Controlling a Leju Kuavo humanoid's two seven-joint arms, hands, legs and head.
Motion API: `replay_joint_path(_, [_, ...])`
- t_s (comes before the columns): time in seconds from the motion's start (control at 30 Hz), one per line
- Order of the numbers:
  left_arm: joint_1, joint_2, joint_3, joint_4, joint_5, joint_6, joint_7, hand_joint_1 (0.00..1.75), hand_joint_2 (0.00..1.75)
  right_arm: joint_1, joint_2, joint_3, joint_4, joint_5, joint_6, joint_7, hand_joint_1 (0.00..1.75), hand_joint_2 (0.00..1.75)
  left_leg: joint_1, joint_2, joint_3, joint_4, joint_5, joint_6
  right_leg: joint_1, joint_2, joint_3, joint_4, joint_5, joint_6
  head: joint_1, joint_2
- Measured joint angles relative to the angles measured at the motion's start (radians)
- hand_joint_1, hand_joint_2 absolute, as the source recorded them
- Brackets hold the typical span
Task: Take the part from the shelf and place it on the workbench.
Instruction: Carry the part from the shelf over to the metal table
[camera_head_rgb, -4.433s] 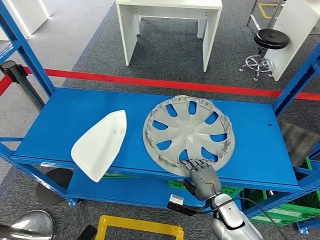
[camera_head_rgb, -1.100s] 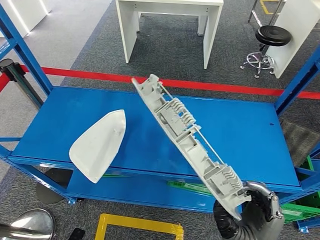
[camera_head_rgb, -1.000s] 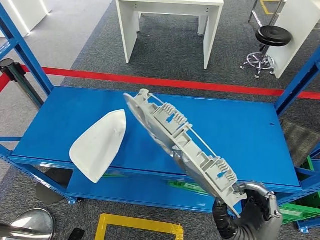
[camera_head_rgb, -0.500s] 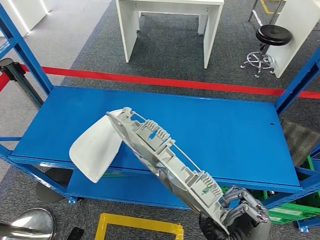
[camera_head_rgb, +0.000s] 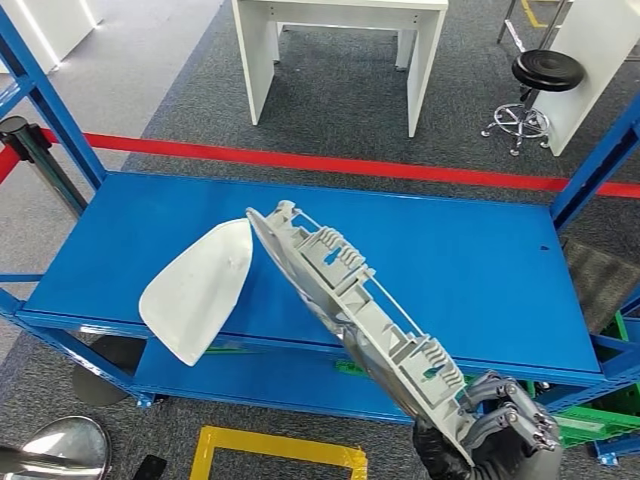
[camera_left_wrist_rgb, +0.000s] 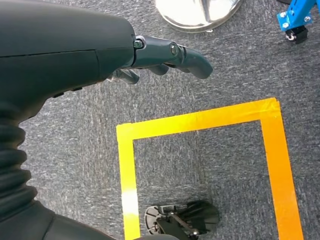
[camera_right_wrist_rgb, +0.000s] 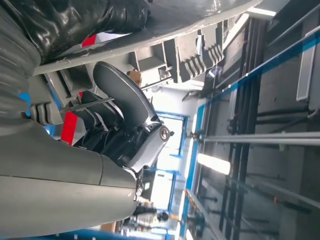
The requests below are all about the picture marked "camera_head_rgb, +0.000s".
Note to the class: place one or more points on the robot's right grey hand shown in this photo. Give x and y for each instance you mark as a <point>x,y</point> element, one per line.
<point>510,430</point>

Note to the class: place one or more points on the silver grey wheel hubcap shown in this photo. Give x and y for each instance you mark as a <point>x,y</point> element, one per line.
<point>350,291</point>

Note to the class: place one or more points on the open green plastic crate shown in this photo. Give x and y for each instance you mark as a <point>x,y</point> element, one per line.
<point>590,424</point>

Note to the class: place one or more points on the grey felt board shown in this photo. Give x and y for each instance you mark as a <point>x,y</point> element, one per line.
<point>595,285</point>

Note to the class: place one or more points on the black round stool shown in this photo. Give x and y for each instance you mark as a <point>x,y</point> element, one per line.
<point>547,69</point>

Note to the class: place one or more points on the white desk panel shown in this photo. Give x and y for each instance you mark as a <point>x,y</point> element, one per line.
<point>600,40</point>

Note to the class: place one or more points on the white triangular plastic cover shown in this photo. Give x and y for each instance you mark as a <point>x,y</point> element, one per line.
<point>200,291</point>

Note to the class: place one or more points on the white table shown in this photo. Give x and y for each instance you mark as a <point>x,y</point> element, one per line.
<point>340,16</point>

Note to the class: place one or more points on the white low cabinet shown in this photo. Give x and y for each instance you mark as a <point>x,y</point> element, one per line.
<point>50,26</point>

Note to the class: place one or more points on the silver metal tube frame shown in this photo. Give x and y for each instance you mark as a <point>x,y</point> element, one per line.
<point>507,21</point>

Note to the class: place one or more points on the chrome belt stanchion post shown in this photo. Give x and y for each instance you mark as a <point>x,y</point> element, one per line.
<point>45,166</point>

